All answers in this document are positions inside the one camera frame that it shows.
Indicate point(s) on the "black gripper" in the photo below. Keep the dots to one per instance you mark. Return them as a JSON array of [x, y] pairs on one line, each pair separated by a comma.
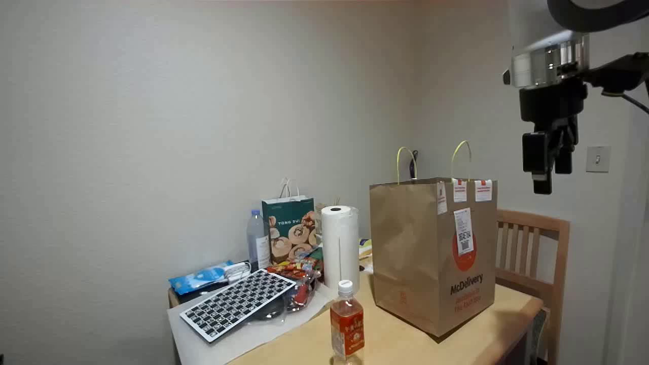
[[555, 116]]

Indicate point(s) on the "orange labelled plastic bottle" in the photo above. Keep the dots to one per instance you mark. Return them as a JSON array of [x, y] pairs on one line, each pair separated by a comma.
[[347, 331]]

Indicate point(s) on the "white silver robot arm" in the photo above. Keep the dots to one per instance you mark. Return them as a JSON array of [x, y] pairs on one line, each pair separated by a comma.
[[551, 70]]

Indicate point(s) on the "brown paper delivery bag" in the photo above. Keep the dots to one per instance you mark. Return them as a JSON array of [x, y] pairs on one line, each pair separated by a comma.
[[435, 249]]

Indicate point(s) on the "green donut gift bag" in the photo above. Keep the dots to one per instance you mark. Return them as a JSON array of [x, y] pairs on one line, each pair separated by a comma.
[[290, 223]]

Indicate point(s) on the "clear water bottle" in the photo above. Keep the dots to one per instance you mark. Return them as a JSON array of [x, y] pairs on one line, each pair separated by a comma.
[[258, 247]]

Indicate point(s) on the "wooden chair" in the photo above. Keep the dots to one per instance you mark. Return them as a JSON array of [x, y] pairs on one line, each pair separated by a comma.
[[520, 240]]

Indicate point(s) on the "white paper towel roll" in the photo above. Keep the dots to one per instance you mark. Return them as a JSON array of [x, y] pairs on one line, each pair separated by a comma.
[[340, 244]]

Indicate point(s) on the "red snack packets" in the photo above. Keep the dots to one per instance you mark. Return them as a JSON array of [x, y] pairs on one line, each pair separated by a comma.
[[307, 278]]

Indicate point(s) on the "blue tissue pack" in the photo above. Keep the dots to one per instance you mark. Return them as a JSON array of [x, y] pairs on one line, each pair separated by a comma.
[[210, 276]]

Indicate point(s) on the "white wall switch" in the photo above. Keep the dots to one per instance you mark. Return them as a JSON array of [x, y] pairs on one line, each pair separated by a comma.
[[596, 159]]

